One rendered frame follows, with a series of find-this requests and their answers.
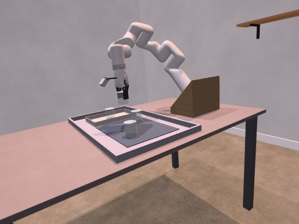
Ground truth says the clear glass jar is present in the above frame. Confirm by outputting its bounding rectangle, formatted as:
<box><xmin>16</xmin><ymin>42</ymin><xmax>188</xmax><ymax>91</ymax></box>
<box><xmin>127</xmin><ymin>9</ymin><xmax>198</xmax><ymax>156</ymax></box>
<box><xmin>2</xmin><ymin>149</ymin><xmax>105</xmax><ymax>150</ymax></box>
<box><xmin>131</xmin><ymin>110</ymin><xmax>142</xmax><ymax>123</ymax></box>
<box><xmin>117</xmin><ymin>91</ymin><xmax>129</xmax><ymax>105</ymax></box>
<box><xmin>105</xmin><ymin>107</ymin><xmax>115</xmax><ymax>119</ymax></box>
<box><xmin>123</xmin><ymin>120</ymin><xmax>138</xmax><ymax>137</ymax></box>

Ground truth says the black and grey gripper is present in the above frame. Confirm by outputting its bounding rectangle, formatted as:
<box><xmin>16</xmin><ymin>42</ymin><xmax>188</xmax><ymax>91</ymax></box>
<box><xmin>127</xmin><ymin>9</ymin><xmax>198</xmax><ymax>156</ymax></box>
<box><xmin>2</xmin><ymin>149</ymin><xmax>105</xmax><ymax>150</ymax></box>
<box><xmin>113</xmin><ymin>69</ymin><xmax>129</xmax><ymax>99</ymax></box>

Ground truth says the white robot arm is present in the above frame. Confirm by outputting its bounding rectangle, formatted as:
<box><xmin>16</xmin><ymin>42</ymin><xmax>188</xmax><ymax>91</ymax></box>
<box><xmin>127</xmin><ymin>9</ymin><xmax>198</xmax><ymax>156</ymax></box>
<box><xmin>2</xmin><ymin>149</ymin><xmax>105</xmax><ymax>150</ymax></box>
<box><xmin>107</xmin><ymin>22</ymin><xmax>191</xmax><ymax>92</ymax></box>

